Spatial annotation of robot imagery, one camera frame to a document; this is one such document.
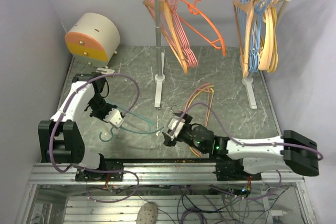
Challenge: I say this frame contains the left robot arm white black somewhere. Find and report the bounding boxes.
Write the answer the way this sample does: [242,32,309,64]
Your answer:
[38,72,123,180]

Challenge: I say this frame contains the white perforated shoe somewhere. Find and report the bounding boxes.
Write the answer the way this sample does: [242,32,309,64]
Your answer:
[136,202,158,224]

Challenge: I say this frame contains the teal plastic hanger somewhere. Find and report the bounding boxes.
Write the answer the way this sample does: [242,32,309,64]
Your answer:
[98,112,164,143]

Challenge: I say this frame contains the round beige drawer box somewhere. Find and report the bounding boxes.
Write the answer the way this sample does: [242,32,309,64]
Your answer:
[65,13,120,68]

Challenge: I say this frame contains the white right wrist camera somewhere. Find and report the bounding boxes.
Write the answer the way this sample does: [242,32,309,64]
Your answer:
[167,112,192,139]

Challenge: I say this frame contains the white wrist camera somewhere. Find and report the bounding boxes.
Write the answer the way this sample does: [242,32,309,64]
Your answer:
[167,112,192,139]
[106,108,124,128]

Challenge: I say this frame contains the aluminium mounting rail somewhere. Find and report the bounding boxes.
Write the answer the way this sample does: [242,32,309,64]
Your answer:
[28,161,305,185]

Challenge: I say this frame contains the metal clothes rack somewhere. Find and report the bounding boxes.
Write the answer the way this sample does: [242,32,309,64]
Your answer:
[154,0,291,109]

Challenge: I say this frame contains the hung beige hangers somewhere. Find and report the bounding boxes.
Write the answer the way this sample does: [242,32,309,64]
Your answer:
[258,0,280,72]

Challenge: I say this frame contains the hung blue hangers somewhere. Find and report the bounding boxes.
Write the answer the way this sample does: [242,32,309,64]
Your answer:
[248,0,265,73]

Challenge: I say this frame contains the hung yellow hangers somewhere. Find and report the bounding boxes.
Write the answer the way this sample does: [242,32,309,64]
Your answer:
[261,7,279,73]

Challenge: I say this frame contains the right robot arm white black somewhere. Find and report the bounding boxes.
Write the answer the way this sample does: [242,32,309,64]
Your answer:
[163,119,319,180]

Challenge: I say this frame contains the pink plastic curved hanger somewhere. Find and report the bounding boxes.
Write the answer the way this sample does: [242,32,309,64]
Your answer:
[183,82,215,156]

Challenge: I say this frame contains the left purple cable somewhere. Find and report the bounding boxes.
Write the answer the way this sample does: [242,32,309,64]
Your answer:
[48,73,141,174]

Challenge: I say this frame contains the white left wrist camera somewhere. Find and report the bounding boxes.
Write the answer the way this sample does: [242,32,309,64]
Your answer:
[106,108,124,128]

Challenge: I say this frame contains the brown wooden hanger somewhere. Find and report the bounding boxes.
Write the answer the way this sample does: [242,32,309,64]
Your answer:
[159,0,188,74]

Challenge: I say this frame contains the orange plastic hanger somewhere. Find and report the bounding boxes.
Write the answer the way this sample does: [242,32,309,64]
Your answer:
[170,0,226,66]

